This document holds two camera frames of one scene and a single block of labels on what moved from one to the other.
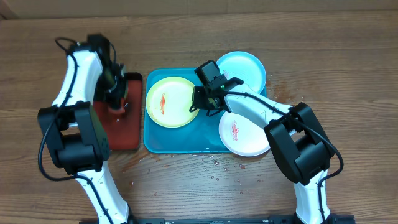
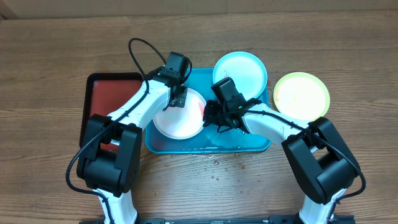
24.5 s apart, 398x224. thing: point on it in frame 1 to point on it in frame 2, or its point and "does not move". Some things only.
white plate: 243,136 to 181,122
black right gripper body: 203,102 to 216,116
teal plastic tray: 201,135 does not move
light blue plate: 244,66 does not move
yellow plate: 168,101 to 301,96
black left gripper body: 114,88 to 181,102
